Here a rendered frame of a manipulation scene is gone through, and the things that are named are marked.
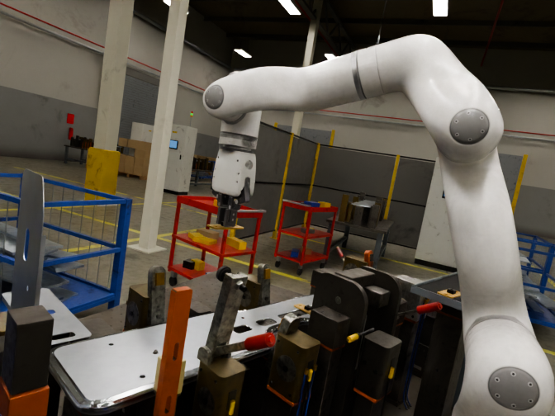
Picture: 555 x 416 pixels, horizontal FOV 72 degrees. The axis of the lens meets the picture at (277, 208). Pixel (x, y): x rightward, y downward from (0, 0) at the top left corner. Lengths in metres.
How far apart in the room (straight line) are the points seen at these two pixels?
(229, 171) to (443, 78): 0.45
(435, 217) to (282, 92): 6.86
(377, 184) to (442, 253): 1.98
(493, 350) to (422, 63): 0.47
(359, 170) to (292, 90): 7.74
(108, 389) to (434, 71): 0.75
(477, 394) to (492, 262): 0.21
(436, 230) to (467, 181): 6.79
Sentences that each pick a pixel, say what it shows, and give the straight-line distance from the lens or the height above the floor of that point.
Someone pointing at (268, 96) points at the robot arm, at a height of 1.53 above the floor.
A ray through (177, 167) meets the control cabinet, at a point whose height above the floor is 0.80.
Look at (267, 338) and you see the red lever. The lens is 0.63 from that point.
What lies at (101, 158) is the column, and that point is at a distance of 8.12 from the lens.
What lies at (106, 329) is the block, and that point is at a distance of 0.98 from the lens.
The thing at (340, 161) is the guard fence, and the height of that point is 1.68.
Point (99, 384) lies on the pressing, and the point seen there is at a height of 1.00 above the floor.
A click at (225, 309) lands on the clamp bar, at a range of 0.67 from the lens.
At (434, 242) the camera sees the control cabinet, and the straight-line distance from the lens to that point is 7.56.
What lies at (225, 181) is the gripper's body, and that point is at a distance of 0.85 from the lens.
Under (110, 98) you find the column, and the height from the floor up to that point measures 2.07.
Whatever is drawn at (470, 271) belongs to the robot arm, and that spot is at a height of 1.29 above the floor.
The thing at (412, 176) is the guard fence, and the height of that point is 1.61.
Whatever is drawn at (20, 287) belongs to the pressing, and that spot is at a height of 1.16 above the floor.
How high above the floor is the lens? 1.41
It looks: 7 degrees down
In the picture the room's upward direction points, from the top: 10 degrees clockwise
